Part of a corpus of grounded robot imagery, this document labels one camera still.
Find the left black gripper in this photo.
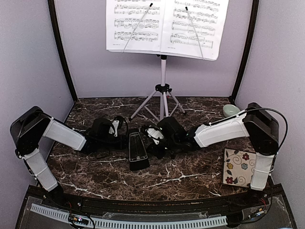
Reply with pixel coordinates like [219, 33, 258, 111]
[97, 135, 132, 150]

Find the white music stand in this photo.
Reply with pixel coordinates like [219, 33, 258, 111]
[134, 50, 171, 117]

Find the black metronome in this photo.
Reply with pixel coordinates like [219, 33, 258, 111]
[128, 128, 150, 171]

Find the sheet music page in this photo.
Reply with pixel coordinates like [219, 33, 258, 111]
[106, 0, 165, 53]
[161, 0, 229, 61]

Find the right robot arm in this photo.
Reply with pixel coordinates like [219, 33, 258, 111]
[142, 103, 284, 207]

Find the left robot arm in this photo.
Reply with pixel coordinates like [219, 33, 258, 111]
[10, 106, 129, 208]

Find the pale green bowl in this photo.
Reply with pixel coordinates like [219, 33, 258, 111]
[223, 104, 241, 117]

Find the floral square coaster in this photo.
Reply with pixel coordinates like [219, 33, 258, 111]
[222, 148, 256, 187]

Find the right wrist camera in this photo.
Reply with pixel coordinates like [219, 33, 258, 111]
[141, 125, 164, 145]

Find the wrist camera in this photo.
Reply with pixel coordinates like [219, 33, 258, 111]
[141, 125, 164, 145]
[109, 116, 129, 137]

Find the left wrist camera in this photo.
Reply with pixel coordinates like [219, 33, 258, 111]
[109, 116, 129, 137]

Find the grey cable duct strip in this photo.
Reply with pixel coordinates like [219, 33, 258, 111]
[30, 204, 227, 229]

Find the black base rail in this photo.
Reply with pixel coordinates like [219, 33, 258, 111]
[23, 185, 284, 217]

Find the left black corner post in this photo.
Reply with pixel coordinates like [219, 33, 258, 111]
[47, 0, 78, 103]

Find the black corner post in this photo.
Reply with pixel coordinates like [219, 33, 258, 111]
[47, 0, 78, 103]
[229, 0, 259, 104]

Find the right black corner post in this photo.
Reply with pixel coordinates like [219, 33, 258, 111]
[229, 0, 259, 104]

